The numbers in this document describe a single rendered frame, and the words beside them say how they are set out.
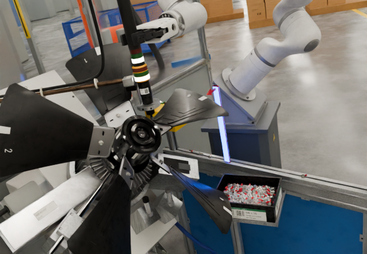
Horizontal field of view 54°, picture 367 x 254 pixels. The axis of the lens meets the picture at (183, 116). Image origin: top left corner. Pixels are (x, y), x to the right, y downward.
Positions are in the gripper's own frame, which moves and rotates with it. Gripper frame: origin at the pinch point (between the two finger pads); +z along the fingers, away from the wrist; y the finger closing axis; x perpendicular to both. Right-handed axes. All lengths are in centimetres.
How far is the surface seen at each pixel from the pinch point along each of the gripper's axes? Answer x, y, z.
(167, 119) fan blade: -27.1, -0.6, -6.3
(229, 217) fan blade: -52, -24, 1
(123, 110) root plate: -19.6, 5.0, 5.3
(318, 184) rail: -60, -37, -35
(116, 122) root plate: -22.4, 5.7, 8.2
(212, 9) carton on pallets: -102, 494, -774
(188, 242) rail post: -115, 32, -36
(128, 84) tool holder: -12.4, 2.3, 3.3
